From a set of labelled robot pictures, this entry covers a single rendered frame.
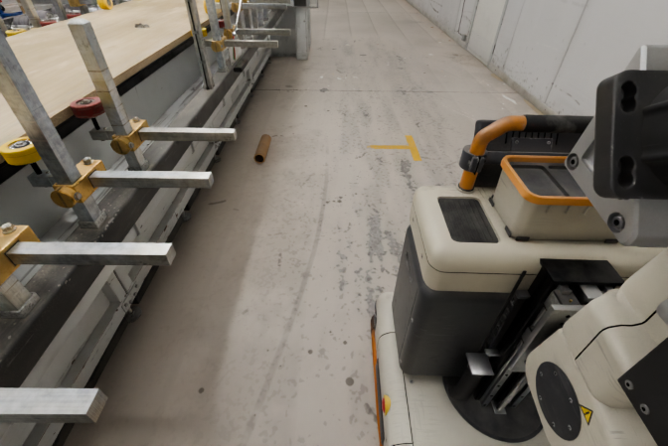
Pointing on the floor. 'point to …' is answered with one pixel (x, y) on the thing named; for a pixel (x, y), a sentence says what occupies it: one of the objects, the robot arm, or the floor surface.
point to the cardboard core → (262, 148)
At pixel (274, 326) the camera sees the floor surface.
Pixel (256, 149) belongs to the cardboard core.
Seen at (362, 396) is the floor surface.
